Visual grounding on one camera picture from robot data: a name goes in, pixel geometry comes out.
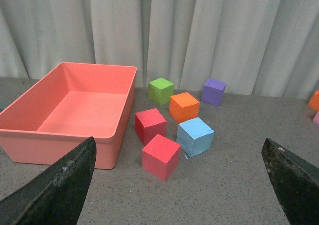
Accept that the light blue dented foam block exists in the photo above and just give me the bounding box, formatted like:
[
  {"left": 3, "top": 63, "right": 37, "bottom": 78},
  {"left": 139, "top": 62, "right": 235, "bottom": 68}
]
[{"left": 176, "top": 117, "right": 215, "bottom": 158}]

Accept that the green foam block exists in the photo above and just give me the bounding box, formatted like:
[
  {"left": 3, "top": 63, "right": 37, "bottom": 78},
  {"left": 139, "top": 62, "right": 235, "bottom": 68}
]
[{"left": 148, "top": 78, "right": 174, "bottom": 106}]

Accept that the purple foam block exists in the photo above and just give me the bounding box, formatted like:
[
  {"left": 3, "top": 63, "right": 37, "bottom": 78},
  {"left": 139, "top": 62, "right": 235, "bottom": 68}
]
[{"left": 201, "top": 79, "right": 226, "bottom": 106}]

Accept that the grey curtain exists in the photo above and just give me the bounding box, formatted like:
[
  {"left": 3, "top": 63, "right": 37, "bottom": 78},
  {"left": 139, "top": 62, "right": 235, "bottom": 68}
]
[{"left": 0, "top": 0, "right": 319, "bottom": 99}]

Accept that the dark red foam block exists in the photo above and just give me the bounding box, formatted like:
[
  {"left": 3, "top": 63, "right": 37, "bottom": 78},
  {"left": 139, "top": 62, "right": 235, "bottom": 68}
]
[{"left": 135, "top": 108, "right": 167, "bottom": 146}]

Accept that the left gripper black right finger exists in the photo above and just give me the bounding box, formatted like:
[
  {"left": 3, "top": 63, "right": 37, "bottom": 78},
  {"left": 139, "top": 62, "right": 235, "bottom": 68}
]
[{"left": 261, "top": 138, "right": 319, "bottom": 225}]

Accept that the orange foam block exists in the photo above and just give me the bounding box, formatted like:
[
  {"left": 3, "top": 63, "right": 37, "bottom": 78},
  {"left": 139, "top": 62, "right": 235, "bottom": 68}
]
[
  {"left": 169, "top": 92, "right": 200, "bottom": 123},
  {"left": 308, "top": 90, "right": 319, "bottom": 112}
]

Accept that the pink foam block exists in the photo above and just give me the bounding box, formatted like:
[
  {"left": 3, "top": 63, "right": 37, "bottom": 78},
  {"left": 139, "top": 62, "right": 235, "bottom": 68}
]
[{"left": 312, "top": 111, "right": 319, "bottom": 124}]

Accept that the pink plastic bin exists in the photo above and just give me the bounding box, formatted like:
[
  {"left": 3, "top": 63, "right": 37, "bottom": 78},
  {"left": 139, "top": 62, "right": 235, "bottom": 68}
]
[{"left": 0, "top": 62, "right": 138, "bottom": 170}]

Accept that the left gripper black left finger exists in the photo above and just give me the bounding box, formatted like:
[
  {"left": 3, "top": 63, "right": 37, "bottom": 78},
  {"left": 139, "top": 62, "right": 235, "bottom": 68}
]
[{"left": 0, "top": 137, "right": 97, "bottom": 225}]

